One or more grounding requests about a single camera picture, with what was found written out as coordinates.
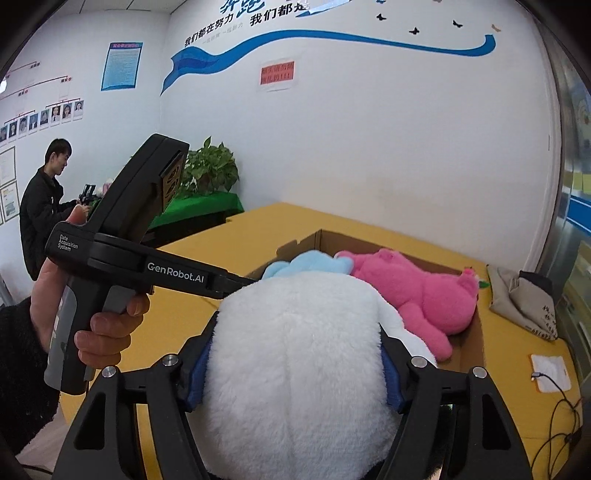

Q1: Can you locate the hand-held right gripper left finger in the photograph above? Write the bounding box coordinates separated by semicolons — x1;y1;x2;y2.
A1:
60;314;220;480

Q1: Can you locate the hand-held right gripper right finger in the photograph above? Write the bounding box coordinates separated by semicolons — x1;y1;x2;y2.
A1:
374;323;529;480

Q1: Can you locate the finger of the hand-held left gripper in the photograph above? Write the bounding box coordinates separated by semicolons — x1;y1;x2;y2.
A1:
216;272;260;300

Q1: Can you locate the pig plush with green hat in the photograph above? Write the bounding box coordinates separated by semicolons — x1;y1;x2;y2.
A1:
261;250;354;280

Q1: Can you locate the pink plush toy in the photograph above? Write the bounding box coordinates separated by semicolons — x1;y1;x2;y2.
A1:
333;248;490;363

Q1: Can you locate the white and black panda plush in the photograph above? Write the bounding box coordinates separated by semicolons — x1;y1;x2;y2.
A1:
201;270;439;480

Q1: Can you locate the cardboard box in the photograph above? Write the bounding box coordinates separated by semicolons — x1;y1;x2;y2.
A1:
247;228;485;370

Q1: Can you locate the person's left forearm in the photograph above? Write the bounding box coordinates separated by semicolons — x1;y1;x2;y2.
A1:
0;298;63;457

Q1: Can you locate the person's left hand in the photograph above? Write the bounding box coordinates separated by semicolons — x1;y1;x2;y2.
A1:
30;258;151;370

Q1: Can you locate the green table cloth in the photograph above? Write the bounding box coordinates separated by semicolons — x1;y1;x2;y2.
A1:
148;191;245;232

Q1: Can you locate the tall potted green plant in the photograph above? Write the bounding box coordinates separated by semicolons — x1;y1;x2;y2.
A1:
182;136;240;197

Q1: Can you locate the grey cloth bag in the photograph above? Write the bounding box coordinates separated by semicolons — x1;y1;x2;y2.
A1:
487;264;560;343

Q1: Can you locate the white paper sheet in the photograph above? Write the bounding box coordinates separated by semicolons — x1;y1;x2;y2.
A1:
530;353;571;394

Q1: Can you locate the glass partition with blue stripe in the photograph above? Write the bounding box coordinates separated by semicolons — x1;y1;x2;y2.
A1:
538;28;591;342

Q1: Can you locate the grey plug cable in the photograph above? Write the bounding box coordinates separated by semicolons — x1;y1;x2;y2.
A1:
531;371;583;411

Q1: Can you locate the wall chart with photos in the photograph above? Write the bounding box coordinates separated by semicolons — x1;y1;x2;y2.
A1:
0;60;86;144

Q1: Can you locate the black cable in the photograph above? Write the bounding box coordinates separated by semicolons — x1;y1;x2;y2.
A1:
531;397;583;480

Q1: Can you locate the blue wall notice poster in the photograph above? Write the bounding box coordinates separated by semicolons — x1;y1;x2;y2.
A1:
100;42;144;92

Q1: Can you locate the red and white wall sign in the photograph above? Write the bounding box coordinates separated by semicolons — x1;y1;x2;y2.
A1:
257;60;298;93

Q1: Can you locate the blue ribbon wall decal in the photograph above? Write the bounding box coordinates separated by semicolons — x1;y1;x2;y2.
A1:
160;34;497;96

